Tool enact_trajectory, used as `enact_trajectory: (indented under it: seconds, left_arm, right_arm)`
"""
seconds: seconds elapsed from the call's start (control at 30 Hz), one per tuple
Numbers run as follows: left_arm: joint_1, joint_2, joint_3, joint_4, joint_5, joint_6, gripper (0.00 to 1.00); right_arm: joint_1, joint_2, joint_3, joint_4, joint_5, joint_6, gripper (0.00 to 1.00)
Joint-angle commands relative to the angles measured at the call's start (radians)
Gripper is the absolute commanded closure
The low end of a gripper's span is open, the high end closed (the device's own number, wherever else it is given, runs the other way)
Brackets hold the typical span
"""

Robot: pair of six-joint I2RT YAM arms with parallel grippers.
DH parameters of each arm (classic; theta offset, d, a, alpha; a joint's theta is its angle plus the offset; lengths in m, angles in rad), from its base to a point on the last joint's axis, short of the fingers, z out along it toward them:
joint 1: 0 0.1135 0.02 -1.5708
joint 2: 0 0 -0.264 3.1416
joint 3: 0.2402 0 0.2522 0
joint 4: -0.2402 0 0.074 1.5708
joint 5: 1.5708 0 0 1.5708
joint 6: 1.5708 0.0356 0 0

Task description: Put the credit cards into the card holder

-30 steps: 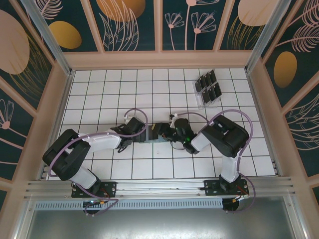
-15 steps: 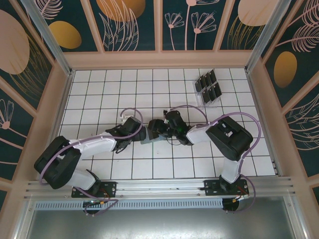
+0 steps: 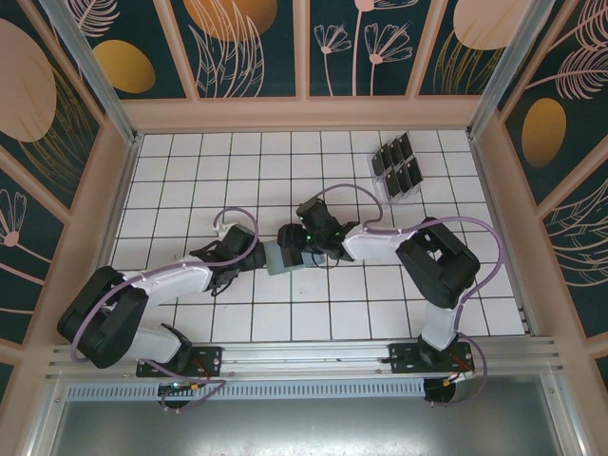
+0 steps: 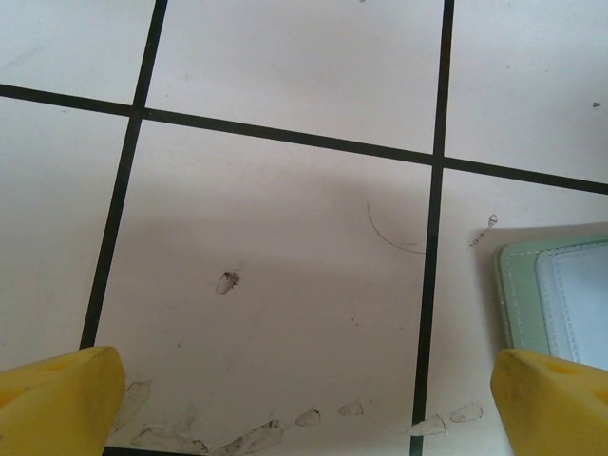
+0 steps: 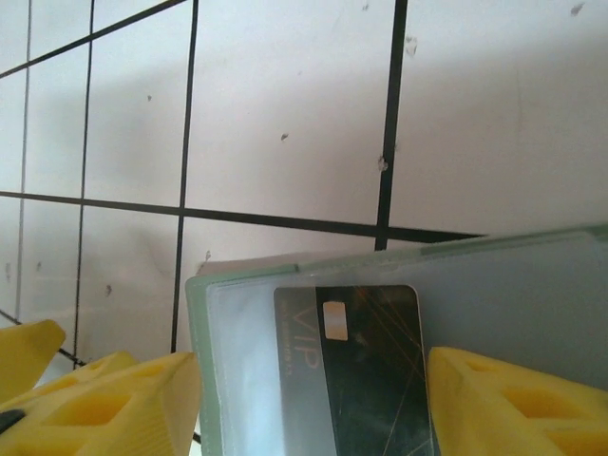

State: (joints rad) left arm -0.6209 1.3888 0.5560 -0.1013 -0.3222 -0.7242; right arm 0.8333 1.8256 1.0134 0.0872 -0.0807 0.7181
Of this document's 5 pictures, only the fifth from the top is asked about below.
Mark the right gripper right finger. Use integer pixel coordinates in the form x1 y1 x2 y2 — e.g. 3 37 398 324
426 346 608 456

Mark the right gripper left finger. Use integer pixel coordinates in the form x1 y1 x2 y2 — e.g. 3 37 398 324
0 351 201 456

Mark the black credit card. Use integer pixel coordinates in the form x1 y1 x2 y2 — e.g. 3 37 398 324
273 284 443 456

